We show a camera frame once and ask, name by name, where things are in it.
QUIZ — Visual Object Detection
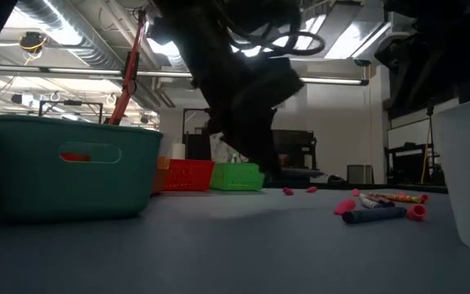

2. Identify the orange plastic bin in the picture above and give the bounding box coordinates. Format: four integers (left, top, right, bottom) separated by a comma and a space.
151, 156, 171, 195

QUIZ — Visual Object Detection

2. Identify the silver spiral ceiling duct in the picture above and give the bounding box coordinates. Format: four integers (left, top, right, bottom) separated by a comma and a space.
14, 0, 126, 71

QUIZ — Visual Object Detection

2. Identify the black equipment cart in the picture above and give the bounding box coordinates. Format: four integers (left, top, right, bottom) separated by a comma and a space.
384, 141, 450, 186

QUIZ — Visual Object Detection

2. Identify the white printed sheet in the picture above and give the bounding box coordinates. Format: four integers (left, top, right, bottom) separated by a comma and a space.
210, 132, 249, 163

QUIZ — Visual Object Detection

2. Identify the teal plastic bin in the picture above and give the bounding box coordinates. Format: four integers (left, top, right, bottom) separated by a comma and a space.
0, 114, 164, 224

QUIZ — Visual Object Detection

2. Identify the green plastic basket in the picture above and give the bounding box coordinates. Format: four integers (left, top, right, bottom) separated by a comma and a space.
209, 162, 267, 192

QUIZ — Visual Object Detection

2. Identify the white cylinder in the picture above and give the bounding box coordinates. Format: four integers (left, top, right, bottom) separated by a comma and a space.
171, 142, 187, 161

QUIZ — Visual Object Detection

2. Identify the black equipment cabinet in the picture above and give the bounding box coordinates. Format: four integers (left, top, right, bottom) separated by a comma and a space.
273, 129, 320, 184

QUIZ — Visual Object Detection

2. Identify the white crayon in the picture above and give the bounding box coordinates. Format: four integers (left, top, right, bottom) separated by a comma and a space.
358, 193, 384, 210

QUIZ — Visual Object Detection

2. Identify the black yellow cord reel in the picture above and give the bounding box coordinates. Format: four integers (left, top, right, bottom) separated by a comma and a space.
18, 31, 48, 55

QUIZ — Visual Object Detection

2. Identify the whiteboard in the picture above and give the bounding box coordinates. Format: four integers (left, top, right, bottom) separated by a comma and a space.
387, 117, 439, 150

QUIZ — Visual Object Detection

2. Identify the red plastic basket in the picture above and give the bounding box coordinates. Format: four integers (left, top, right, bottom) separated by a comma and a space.
59, 152, 92, 163
163, 158, 216, 193

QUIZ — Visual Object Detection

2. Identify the long ceiling light fixture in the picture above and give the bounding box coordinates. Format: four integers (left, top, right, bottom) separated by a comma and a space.
0, 64, 370, 87

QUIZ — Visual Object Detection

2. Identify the grey waste bin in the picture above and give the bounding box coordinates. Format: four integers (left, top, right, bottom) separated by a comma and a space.
346, 164, 375, 185

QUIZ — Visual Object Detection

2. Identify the black left camera cable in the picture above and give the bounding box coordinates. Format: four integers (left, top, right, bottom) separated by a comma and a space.
225, 22, 326, 58

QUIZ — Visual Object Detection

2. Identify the orange crayon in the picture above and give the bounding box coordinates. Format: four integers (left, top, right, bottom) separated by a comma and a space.
368, 191, 419, 202

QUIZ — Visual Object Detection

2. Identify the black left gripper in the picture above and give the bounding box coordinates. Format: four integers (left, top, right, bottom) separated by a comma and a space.
202, 67, 305, 176

